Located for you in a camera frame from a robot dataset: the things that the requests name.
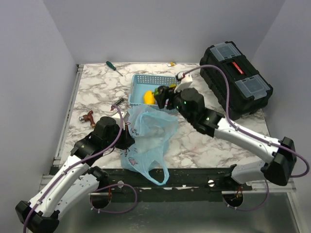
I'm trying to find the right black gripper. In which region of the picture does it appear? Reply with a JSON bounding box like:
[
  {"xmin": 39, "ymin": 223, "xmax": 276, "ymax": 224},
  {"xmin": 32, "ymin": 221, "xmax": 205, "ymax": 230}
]
[{"xmin": 155, "ymin": 83, "xmax": 193, "ymax": 124}]

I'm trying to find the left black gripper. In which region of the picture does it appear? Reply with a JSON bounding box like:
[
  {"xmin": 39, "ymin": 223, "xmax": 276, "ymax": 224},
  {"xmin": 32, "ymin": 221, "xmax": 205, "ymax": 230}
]
[{"xmin": 104, "ymin": 124, "xmax": 136, "ymax": 150}]

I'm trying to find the yellow fake lemon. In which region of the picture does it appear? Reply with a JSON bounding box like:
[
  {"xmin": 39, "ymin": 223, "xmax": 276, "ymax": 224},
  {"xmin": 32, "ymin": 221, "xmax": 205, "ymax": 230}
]
[{"xmin": 143, "ymin": 90, "xmax": 156, "ymax": 105}]

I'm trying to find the light blue plastic basket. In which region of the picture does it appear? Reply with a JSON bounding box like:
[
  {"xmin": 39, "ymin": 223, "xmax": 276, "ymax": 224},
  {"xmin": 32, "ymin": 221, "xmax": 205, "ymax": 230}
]
[{"xmin": 128, "ymin": 74, "xmax": 180, "ymax": 115}]

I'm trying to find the light blue plastic bag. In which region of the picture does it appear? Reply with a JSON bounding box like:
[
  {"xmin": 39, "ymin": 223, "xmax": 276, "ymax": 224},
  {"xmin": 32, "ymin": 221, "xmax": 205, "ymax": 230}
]
[{"xmin": 121, "ymin": 105, "xmax": 178, "ymax": 186}]

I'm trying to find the dark purple fake mangosteen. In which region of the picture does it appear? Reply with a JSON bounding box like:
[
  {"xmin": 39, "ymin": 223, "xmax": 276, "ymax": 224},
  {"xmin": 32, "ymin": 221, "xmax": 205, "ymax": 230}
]
[{"xmin": 153, "ymin": 88, "xmax": 160, "ymax": 96}]

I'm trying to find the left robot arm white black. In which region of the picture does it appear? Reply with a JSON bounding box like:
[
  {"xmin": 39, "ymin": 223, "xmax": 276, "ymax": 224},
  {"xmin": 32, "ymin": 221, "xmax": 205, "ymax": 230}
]
[{"xmin": 15, "ymin": 115, "xmax": 134, "ymax": 233}]

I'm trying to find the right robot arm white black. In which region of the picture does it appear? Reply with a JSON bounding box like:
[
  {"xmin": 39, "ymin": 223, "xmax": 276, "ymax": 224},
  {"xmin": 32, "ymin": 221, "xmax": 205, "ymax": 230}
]
[{"xmin": 154, "ymin": 86, "xmax": 297, "ymax": 190}]

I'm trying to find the brown metal faucet tap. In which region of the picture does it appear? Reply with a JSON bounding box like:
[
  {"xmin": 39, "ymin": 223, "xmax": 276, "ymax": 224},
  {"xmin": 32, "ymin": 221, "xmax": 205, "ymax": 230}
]
[{"xmin": 79, "ymin": 110, "xmax": 96, "ymax": 128}]

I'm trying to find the small yellow white object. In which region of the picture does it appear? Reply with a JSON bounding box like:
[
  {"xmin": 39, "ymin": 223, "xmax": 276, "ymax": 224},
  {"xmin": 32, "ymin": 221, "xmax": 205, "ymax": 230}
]
[{"xmin": 168, "ymin": 62, "xmax": 176, "ymax": 67}]

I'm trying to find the black plastic toolbox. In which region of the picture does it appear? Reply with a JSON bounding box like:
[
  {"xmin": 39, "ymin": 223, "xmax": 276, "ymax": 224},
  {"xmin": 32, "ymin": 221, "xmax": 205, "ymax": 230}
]
[{"xmin": 199, "ymin": 41, "xmax": 273, "ymax": 120}]

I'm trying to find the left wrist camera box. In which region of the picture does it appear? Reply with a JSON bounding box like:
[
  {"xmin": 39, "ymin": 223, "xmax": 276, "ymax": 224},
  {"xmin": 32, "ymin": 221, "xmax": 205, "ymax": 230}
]
[{"xmin": 113, "ymin": 110, "xmax": 129, "ymax": 126}]

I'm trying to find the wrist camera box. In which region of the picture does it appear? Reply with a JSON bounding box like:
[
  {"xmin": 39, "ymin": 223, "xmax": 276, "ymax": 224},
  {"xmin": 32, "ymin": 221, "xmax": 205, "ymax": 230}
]
[
  {"xmin": 113, "ymin": 110, "xmax": 129, "ymax": 126},
  {"xmin": 174, "ymin": 72, "xmax": 192, "ymax": 93}
]

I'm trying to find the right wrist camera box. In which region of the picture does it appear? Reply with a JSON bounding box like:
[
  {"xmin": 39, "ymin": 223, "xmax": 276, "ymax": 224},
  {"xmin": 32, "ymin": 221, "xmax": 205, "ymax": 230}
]
[{"xmin": 174, "ymin": 72, "xmax": 192, "ymax": 93}]

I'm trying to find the green handled screwdriver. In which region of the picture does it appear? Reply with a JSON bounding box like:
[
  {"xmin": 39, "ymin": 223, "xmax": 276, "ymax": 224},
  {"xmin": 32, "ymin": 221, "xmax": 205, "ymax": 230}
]
[{"xmin": 106, "ymin": 61, "xmax": 123, "ymax": 76}]

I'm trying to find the aluminium frame rail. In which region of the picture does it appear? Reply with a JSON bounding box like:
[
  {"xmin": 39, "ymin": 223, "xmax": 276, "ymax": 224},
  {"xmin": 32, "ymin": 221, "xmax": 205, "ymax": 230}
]
[{"xmin": 39, "ymin": 64, "xmax": 84, "ymax": 192}]

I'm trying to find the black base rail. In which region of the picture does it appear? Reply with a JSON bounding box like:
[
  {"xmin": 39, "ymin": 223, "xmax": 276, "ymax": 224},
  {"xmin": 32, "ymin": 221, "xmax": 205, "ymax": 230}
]
[{"xmin": 50, "ymin": 165, "xmax": 253, "ymax": 203}]

